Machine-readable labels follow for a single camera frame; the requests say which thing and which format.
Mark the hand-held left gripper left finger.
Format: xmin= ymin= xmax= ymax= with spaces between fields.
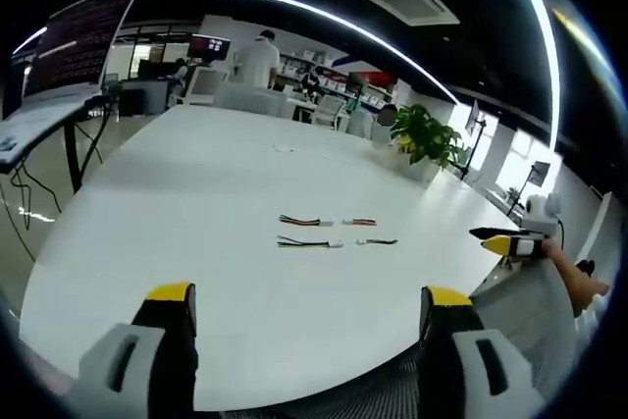
xmin=68 ymin=281 xmax=200 ymax=413

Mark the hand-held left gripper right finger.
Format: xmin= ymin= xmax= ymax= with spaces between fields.
xmin=416 ymin=285 xmax=546 ymax=415

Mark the JST connector with long wires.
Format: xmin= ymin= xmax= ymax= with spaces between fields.
xmin=276 ymin=235 xmax=345 ymax=250
xmin=279 ymin=213 xmax=336 ymax=228

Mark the monitor on black stand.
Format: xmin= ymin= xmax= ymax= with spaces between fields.
xmin=459 ymin=99 xmax=488 ymax=181
xmin=506 ymin=160 xmax=552 ymax=218

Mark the green potted plant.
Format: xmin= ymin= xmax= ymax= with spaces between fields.
xmin=390 ymin=103 xmax=473 ymax=183

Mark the curved ceiling light strip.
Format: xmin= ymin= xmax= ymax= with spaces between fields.
xmin=502 ymin=0 xmax=563 ymax=155

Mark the white office chair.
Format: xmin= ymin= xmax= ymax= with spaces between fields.
xmin=187 ymin=66 xmax=231 ymax=107
xmin=311 ymin=95 xmax=348 ymax=130

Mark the long ceiling light strip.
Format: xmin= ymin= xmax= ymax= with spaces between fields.
xmin=206 ymin=0 xmax=458 ymax=105

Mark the white desk with black legs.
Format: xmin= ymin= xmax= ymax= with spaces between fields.
xmin=0 ymin=88 xmax=108 ymax=194

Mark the large dark display screen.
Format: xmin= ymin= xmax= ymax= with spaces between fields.
xmin=22 ymin=0 xmax=145 ymax=99

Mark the red wall monitor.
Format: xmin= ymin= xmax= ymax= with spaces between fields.
xmin=189 ymin=34 xmax=233 ymax=62

